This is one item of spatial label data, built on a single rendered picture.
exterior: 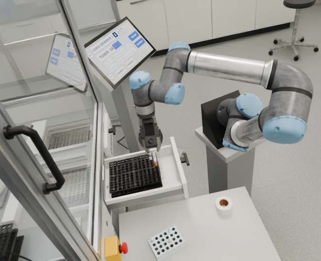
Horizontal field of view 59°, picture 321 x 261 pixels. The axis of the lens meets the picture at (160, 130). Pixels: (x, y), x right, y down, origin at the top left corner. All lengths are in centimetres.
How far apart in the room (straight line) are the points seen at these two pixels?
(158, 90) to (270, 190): 154
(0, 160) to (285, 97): 74
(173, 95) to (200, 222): 56
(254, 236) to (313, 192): 122
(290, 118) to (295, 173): 159
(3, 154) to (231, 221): 92
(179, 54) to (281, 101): 36
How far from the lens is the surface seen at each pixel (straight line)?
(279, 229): 214
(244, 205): 128
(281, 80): 93
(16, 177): 59
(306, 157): 259
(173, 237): 117
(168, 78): 96
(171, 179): 128
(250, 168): 176
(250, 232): 122
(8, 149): 56
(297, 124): 89
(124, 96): 200
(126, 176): 125
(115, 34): 195
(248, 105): 130
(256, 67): 95
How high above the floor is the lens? 182
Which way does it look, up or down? 40 degrees down
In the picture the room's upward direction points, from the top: 12 degrees counter-clockwise
